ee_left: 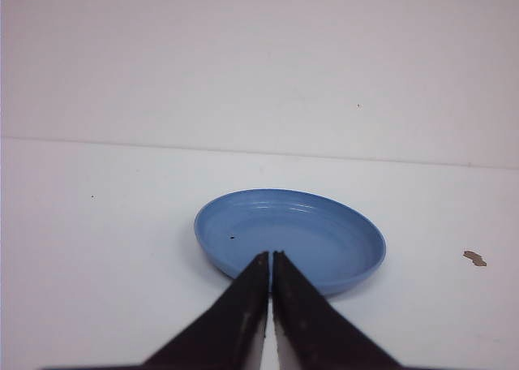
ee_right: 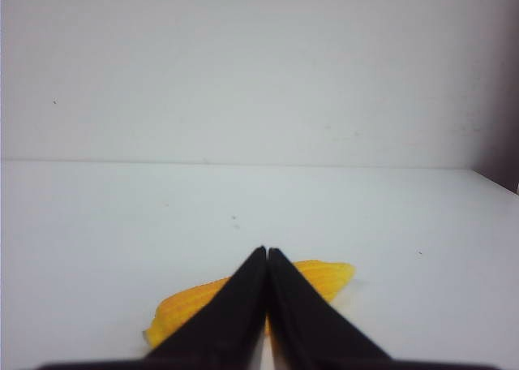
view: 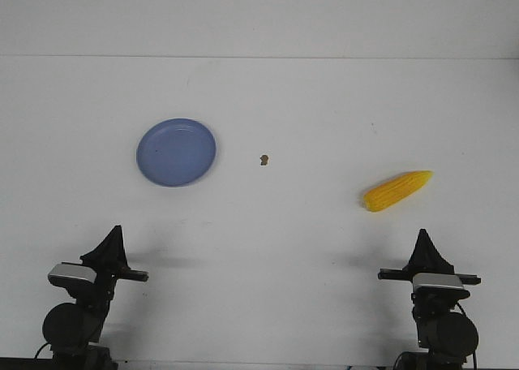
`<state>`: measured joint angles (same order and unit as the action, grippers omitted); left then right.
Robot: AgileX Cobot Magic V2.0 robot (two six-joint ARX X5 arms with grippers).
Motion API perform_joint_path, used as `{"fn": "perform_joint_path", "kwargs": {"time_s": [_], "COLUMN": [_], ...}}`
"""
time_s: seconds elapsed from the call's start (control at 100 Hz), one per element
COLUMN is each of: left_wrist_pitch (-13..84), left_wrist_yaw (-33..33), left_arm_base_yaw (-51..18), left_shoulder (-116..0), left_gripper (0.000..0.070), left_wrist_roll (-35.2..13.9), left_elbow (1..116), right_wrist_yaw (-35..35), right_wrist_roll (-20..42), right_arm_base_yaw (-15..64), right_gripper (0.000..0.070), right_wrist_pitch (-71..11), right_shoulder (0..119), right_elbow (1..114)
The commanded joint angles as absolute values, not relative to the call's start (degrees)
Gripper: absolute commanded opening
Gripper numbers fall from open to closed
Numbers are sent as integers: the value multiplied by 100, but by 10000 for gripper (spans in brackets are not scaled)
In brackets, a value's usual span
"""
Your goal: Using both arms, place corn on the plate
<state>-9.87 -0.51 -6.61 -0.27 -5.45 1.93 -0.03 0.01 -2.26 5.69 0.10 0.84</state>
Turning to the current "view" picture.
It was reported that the small brown table mark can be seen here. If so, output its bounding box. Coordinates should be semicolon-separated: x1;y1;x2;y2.
259;154;269;166

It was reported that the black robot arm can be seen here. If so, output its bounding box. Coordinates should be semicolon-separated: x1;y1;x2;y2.
42;225;149;369
377;229;482;369

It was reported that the blue round plate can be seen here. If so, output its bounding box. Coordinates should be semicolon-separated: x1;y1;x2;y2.
135;118;217;187

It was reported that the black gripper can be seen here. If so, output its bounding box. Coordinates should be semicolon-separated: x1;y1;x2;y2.
60;225;149;310
378;229;482;316

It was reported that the yellow corn cob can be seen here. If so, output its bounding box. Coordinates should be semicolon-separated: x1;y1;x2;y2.
362;170;434;213

